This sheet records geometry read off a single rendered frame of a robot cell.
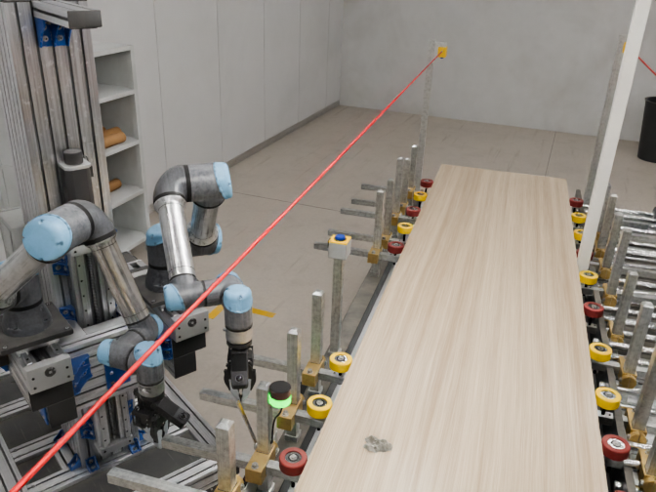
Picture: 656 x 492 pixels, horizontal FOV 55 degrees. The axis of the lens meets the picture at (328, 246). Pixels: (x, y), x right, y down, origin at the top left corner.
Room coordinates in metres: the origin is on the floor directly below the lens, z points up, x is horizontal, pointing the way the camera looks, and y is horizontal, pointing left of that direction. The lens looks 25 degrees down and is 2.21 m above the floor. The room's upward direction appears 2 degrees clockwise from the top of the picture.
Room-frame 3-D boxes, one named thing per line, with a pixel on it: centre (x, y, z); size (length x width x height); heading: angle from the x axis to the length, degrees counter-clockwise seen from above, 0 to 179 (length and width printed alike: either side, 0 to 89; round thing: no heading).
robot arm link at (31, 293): (1.76, 0.99, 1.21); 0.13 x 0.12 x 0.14; 162
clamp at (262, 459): (1.40, 0.16, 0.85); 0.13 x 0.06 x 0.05; 164
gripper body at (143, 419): (1.48, 0.50, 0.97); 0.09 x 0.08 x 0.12; 74
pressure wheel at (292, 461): (1.36, 0.07, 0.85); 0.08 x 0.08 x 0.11
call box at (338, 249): (2.15, -0.04, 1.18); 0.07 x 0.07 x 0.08; 74
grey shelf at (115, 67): (4.14, 1.75, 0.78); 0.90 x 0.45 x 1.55; 160
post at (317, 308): (1.90, 0.03, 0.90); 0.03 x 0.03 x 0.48; 74
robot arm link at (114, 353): (1.52, 0.58, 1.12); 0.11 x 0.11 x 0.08; 72
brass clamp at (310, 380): (1.88, 0.03, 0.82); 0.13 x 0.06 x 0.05; 164
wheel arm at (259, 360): (1.89, 0.13, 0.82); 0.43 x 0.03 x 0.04; 74
